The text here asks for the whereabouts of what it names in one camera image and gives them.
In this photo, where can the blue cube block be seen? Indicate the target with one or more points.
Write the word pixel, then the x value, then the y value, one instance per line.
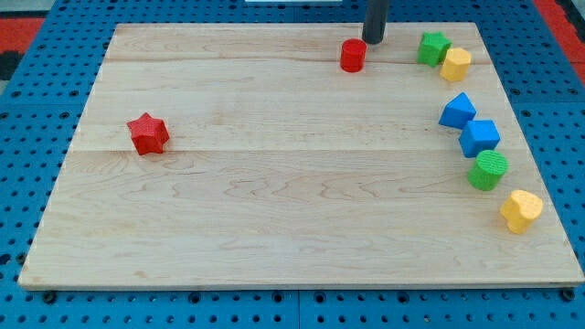
pixel 477 136

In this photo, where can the green star block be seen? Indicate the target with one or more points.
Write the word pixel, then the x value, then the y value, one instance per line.
pixel 432 48

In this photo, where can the blue triangle block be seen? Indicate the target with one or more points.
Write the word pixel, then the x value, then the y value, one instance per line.
pixel 457 112

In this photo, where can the yellow heart block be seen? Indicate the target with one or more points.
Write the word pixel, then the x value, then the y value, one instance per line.
pixel 520 210

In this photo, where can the green cylinder block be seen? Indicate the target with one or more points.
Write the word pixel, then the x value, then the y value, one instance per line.
pixel 488 169

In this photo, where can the red star block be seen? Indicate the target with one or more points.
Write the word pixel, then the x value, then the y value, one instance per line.
pixel 148 134

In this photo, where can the light wooden board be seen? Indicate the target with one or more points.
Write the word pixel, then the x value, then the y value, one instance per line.
pixel 283 171

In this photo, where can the red cylinder block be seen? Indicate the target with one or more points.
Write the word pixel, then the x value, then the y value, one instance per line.
pixel 353 54

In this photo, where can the yellow hexagon block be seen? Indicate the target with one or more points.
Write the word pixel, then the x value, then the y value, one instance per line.
pixel 456 64

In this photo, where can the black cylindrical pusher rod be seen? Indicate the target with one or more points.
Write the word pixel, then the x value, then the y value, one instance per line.
pixel 375 20

